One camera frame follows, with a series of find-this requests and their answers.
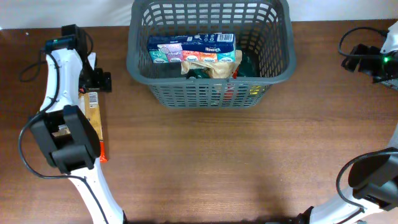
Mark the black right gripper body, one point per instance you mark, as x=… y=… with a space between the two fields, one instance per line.
x=384 y=67

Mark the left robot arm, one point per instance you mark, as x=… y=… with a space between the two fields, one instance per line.
x=65 y=136

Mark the green snack bag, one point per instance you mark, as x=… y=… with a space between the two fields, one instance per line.
x=247 y=68

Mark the beige paper bag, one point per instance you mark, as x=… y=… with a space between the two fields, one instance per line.
x=214 y=69

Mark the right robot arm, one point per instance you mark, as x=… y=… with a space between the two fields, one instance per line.
x=367 y=184

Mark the blue tissue multipack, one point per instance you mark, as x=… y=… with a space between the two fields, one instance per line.
x=215 y=47

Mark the grey plastic basket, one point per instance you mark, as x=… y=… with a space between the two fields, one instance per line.
x=263 y=31

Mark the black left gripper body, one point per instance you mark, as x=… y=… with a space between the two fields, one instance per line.
x=95 y=79

